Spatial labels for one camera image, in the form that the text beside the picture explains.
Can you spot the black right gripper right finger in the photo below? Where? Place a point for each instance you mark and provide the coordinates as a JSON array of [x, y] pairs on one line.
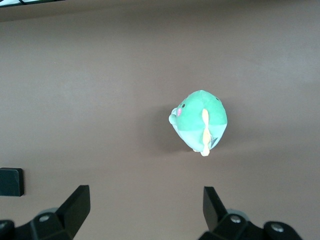
[[212, 207]]

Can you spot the green dinosaur plush toy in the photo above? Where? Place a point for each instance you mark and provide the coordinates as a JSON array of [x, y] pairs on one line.
[[200, 117]]

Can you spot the small black box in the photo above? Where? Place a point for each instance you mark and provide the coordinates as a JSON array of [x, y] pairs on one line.
[[8, 181]]

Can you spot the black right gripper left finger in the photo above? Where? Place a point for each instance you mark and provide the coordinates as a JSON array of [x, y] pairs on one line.
[[72, 205]]

